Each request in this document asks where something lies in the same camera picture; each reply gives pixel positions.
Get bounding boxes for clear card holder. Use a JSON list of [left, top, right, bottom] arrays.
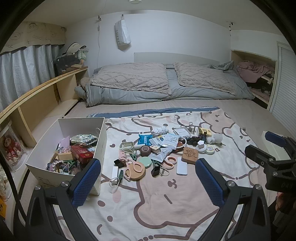
[[173, 127, 191, 137]]

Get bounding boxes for dark bag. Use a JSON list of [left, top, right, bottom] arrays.
[[54, 56, 82, 72]]

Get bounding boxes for beige textured pillow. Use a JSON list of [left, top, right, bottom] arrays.
[[90, 63, 173, 95], [173, 62, 237, 96]]

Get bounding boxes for beige printed valance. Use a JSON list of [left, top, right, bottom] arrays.
[[0, 21, 66, 55]]

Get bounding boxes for floral fabric pouch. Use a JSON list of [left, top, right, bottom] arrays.
[[70, 134, 99, 146]]

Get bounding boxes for white plastic frame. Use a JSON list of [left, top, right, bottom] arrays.
[[120, 141, 135, 151]]

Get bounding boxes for dark braided cord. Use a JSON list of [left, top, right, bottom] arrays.
[[185, 136, 207, 146]]

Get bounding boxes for white smartphone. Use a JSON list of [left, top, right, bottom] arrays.
[[176, 159, 189, 176]]

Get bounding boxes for green plastic clip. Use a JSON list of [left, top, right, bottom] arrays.
[[61, 160, 77, 169]]

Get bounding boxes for beaded bracelet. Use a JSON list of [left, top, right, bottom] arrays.
[[46, 162, 70, 174]]

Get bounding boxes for grey curtain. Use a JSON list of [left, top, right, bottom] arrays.
[[0, 44, 66, 112]]

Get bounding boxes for carved wooden block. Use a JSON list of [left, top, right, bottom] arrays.
[[181, 147, 199, 165]]

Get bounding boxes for pink clothes pile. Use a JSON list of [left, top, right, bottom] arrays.
[[237, 61, 274, 82]]

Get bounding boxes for white storage box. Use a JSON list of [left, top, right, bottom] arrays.
[[25, 117, 107, 196]]

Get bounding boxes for white rectangular box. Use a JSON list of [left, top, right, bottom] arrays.
[[260, 131, 290, 160]]

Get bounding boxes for blue packet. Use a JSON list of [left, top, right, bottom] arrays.
[[134, 134, 153, 150]]

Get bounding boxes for printed cartoon blanket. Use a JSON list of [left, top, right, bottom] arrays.
[[52, 107, 281, 241]]

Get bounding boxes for white wall cable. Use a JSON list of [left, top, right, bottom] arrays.
[[96, 16, 102, 70]]

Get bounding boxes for white knitted cloth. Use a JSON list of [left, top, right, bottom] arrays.
[[151, 125, 169, 136]]

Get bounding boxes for white flower lid jar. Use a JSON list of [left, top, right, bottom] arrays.
[[195, 140, 207, 153]]

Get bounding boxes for white louvred door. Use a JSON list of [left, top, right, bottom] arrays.
[[268, 42, 296, 132]]

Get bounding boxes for green round compact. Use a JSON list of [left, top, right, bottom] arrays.
[[137, 157, 152, 168]]

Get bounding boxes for red carton box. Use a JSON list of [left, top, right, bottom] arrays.
[[70, 145, 95, 165]]

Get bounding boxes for wooden bedside shelf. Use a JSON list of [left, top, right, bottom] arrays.
[[0, 66, 89, 149]]

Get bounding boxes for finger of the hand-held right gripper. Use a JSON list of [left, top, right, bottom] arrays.
[[265, 131, 296, 160], [245, 145, 281, 172]]

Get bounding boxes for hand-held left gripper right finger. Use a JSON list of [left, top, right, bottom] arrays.
[[195, 158, 271, 241]]

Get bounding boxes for wooden wall niche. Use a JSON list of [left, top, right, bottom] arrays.
[[231, 50, 277, 109]]

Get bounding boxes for round cork coaster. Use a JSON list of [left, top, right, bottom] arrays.
[[124, 160, 146, 181]]

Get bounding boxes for white hanging bag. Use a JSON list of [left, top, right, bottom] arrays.
[[114, 20, 132, 50]]

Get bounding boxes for person's right hand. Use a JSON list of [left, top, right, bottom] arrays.
[[275, 192, 296, 211]]

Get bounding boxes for pink paper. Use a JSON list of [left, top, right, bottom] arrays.
[[58, 136, 71, 149]]

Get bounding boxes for pale plush toy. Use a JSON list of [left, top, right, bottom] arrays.
[[77, 47, 89, 62]]

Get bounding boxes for silver sachet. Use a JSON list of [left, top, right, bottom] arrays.
[[149, 136, 164, 146], [161, 133, 180, 147], [151, 147, 173, 163]]

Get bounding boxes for white visor cap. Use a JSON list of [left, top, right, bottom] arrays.
[[63, 42, 87, 55]]

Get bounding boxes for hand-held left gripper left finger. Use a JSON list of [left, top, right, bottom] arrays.
[[25, 158, 102, 241]]

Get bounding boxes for pink scissors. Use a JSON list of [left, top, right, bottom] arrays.
[[119, 150, 144, 179]]

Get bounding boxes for clear case with red doll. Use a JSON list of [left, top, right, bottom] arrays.
[[0, 120, 26, 172]]

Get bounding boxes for grey duvet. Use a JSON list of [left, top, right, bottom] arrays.
[[74, 62, 255, 107]]

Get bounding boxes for orange handled scissors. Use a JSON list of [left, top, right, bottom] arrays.
[[159, 156, 177, 171]]

